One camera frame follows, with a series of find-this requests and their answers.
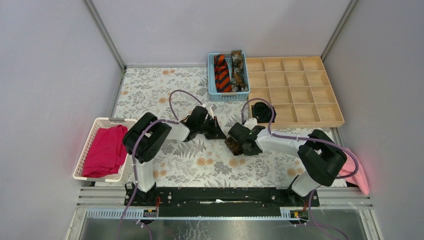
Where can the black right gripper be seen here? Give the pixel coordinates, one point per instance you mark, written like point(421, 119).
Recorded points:
point(255, 152)

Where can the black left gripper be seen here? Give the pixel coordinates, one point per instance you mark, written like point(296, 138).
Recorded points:
point(209, 125)

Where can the black gold patterned tie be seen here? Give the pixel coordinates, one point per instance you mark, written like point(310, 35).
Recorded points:
point(235, 147)

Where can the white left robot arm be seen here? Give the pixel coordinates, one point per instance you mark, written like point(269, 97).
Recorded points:
point(144, 140)

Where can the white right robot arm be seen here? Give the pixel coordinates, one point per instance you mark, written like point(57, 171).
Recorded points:
point(320, 156)

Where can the floral patterned tablecloth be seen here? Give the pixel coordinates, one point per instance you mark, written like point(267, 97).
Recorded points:
point(172, 93)

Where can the dark green rolled tie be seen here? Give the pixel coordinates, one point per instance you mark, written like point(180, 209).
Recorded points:
point(263, 113)

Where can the blue plastic basket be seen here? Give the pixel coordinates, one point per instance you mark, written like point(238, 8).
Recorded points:
point(214, 96)

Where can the brown camouflage tie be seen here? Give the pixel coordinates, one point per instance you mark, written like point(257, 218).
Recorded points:
point(237, 79)

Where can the orange navy striped tie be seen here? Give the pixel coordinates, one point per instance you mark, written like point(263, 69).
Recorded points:
point(222, 77)

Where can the wooden compartment tray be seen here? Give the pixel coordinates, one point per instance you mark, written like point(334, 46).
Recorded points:
point(299, 89)

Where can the red cloth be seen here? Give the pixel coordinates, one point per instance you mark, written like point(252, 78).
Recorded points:
point(107, 153)

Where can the white plastic basket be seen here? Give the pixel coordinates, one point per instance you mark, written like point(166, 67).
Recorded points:
point(124, 171)

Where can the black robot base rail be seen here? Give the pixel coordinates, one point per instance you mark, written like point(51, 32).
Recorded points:
point(221, 202)

